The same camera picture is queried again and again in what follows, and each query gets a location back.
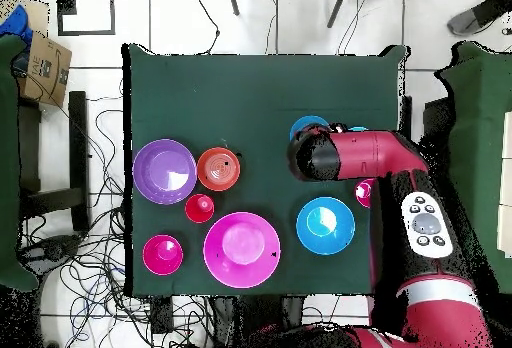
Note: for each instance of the flat-bottomed blue bowl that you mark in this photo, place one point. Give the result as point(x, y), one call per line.
point(304, 124)

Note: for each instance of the ribbed pink-red cup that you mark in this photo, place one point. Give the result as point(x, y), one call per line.
point(362, 194)

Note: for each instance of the ribbed cyan bowl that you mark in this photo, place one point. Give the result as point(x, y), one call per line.
point(357, 128)

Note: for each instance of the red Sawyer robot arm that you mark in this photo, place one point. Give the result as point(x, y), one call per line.
point(360, 156)

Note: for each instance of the orange bowl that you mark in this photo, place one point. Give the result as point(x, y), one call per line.
point(218, 168)

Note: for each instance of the red cup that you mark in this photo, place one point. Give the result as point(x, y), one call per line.
point(199, 208)

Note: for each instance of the large pink bowl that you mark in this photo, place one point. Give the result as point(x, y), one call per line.
point(240, 244)

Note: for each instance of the dark green table cloth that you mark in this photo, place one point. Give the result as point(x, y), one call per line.
point(240, 104)

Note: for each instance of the deep blue bowl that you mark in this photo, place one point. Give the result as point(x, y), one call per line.
point(325, 225)

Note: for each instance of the wide purple bowl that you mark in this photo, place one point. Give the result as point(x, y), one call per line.
point(164, 171)

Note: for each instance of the small crimson bowl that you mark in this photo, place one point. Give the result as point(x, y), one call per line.
point(162, 256)

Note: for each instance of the black tripod leg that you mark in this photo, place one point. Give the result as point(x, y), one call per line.
point(337, 8)
point(234, 3)

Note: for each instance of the black wooden bench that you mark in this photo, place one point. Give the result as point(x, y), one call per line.
point(78, 160)

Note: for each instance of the grey black equipment base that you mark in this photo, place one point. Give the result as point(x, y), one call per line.
point(54, 248)

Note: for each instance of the green cloth covered table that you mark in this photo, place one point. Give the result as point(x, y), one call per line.
point(8, 164)
point(480, 124)

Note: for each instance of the cardboard box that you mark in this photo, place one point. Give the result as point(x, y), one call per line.
point(44, 70)

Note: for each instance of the white box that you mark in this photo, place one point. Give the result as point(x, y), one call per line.
point(506, 184)

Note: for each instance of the person's foot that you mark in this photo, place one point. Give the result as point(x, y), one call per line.
point(464, 24)

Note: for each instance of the blue bag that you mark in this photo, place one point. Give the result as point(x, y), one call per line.
point(16, 24)

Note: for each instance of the black square floor frame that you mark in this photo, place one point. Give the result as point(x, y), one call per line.
point(113, 12)

